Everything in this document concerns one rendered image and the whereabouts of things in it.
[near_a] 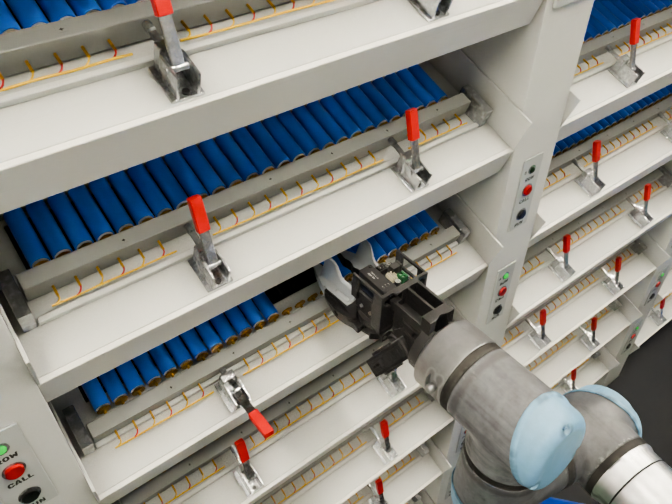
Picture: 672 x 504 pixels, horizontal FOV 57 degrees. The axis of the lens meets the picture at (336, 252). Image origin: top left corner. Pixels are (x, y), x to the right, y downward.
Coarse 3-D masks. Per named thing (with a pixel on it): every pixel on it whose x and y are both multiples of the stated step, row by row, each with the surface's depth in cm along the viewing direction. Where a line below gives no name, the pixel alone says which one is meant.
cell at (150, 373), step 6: (144, 354) 73; (138, 360) 72; (144, 360) 72; (150, 360) 73; (138, 366) 72; (144, 366) 72; (150, 366) 72; (144, 372) 72; (150, 372) 72; (156, 372) 72; (144, 378) 72; (150, 378) 71
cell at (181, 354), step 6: (168, 342) 74; (174, 342) 74; (180, 342) 74; (168, 348) 74; (174, 348) 74; (180, 348) 74; (174, 354) 74; (180, 354) 74; (186, 354) 74; (180, 360) 73; (186, 360) 74; (180, 366) 74
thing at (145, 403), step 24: (432, 240) 90; (408, 264) 88; (312, 312) 80; (264, 336) 77; (216, 360) 74; (240, 360) 76; (168, 384) 71; (192, 384) 72; (120, 408) 68; (144, 408) 69; (96, 432) 67; (144, 432) 69
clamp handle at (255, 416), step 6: (234, 390) 72; (240, 390) 73; (234, 396) 72; (240, 396) 72; (240, 402) 71; (246, 402) 71; (246, 408) 71; (252, 408) 71; (252, 414) 70; (258, 414) 70; (252, 420) 70; (258, 420) 69; (264, 420) 69; (258, 426) 69; (264, 426) 69; (270, 426) 69; (264, 432) 68; (270, 432) 68
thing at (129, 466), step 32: (448, 224) 94; (480, 224) 91; (480, 256) 94; (448, 288) 89; (288, 352) 79; (320, 352) 80; (352, 352) 84; (256, 384) 76; (288, 384) 77; (64, 416) 69; (96, 416) 70; (160, 416) 71; (192, 416) 72; (224, 416) 73; (96, 448) 68; (128, 448) 69; (160, 448) 69; (192, 448) 72; (96, 480) 66; (128, 480) 67
